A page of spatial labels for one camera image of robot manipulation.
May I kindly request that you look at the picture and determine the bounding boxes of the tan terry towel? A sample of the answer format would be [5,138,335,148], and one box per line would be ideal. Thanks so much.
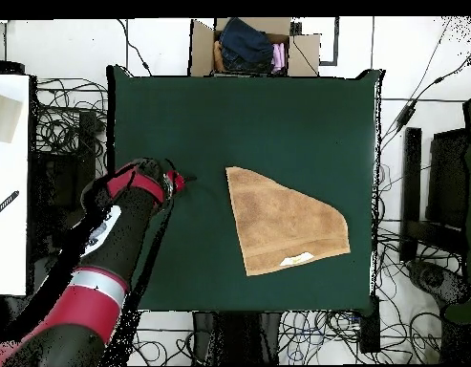
[225,166,352,277]

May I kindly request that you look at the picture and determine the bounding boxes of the dark green table cloth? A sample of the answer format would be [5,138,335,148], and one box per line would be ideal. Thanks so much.
[106,66,384,316]

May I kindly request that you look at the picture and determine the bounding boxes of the black equipment rack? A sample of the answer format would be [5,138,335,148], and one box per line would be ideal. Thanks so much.
[30,109,99,251]

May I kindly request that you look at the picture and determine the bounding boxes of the blue denim jeans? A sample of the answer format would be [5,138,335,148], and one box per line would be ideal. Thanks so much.
[218,16,276,74]

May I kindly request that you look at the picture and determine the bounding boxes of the pink cloth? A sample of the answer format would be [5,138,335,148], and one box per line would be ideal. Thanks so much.
[270,42,287,75]

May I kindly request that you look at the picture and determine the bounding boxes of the brown cardboard box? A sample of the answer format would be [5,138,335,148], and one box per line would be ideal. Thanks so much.
[188,16,322,78]

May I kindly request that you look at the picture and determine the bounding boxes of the white side table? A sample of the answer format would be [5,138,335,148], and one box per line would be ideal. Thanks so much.
[0,74,31,297]

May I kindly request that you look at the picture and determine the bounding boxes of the beige paper sheet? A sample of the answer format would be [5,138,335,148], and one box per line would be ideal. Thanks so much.
[0,91,23,145]

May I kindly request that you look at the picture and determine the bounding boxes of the black power strip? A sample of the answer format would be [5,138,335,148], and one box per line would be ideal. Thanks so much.
[358,294,382,355]

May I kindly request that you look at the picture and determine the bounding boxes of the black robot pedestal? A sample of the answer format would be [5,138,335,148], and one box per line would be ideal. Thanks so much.
[191,311,283,366]

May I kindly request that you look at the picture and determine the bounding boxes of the black ridged strap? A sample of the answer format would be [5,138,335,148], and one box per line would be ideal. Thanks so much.
[0,189,21,222]

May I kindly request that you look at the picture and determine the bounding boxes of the black metal frame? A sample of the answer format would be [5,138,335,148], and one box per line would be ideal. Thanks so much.
[397,126,470,265]

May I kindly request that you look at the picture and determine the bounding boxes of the black power adapter cable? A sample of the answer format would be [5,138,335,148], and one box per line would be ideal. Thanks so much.
[379,43,471,133]

